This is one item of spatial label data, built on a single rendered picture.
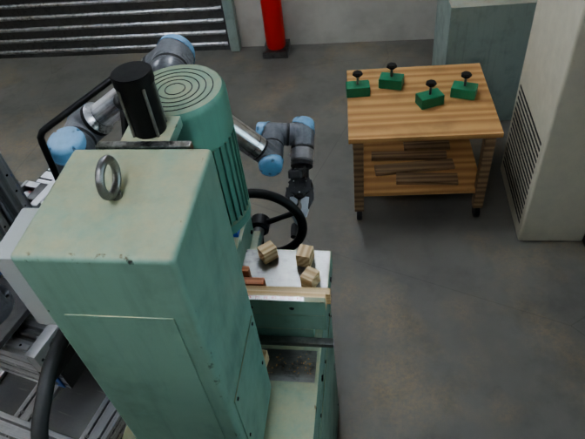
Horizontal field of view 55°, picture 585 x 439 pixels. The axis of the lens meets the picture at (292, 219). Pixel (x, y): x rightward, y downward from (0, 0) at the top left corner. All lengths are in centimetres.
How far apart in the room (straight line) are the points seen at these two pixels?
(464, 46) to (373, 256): 124
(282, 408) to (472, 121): 163
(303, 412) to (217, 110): 72
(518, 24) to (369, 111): 98
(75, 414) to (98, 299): 145
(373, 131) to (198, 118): 160
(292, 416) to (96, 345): 59
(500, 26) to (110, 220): 267
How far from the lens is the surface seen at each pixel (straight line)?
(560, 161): 250
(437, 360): 235
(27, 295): 90
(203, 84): 101
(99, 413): 216
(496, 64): 329
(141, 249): 71
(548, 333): 252
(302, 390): 137
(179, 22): 435
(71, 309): 84
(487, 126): 254
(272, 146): 173
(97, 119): 190
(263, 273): 145
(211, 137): 98
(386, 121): 254
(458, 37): 316
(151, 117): 86
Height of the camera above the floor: 201
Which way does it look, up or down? 45 degrees down
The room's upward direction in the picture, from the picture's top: 8 degrees counter-clockwise
